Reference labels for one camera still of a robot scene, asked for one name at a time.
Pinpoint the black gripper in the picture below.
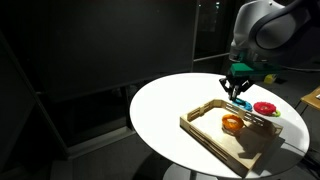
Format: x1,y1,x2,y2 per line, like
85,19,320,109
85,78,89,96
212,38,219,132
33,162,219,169
218,75,255,102

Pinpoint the small yellow box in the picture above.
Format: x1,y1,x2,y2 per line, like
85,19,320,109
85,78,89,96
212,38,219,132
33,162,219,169
263,73,278,85

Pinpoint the wooden slatted box tray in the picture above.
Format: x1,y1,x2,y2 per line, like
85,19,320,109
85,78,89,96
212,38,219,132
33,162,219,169
179,98,284,178

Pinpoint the light wooden side table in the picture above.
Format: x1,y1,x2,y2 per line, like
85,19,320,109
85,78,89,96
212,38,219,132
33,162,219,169
300,85,320,111

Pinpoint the blue ring with dark dots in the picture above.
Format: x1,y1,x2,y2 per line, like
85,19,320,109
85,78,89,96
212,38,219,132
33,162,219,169
231,98,253,112

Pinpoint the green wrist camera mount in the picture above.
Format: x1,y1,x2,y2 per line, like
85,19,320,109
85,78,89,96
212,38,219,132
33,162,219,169
229,62,282,80

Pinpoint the orange ribbed ring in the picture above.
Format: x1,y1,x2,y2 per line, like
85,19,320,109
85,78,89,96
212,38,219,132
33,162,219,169
221,113,245,133

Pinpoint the red ribbed ring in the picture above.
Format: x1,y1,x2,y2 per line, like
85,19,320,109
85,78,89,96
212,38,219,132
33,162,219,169
253,101,277,116

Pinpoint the white table pedestal base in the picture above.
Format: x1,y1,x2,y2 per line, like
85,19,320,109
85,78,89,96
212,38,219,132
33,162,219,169
162,163,209,180

